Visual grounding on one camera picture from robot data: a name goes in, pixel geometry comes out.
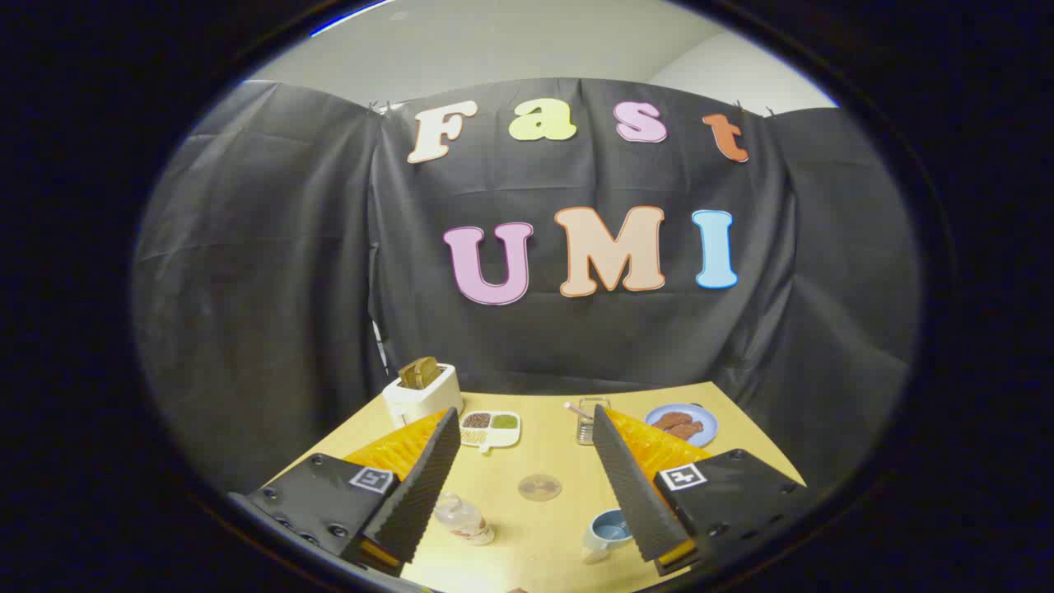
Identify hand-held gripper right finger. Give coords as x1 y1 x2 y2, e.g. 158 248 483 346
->
591 404 812 577

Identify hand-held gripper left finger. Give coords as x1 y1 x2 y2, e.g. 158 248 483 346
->
247 407 462 577

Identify blue and white cup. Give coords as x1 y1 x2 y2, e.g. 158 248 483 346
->
583 508 633 563

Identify clear plastic juice bottle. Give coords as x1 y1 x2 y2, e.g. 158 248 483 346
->
434 493 496 547

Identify metal cup with spoon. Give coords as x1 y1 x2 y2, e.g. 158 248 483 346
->
564 397 612 446

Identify brown food pieces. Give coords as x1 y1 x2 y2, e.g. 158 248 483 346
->
654 411 706 441

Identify white toaster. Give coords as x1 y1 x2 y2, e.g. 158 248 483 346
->
382 363 464 427

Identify white divided snack dish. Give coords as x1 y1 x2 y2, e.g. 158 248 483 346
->
459 410 522 455

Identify blue plate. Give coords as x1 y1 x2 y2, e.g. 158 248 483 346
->
646 403 719 448

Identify wooden table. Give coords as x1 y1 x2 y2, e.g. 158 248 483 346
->
268 381 808 593

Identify toast slice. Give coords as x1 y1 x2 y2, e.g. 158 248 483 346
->
399 357 441 390

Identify black backdrop cloth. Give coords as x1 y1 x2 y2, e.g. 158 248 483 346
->
132 78 921 495

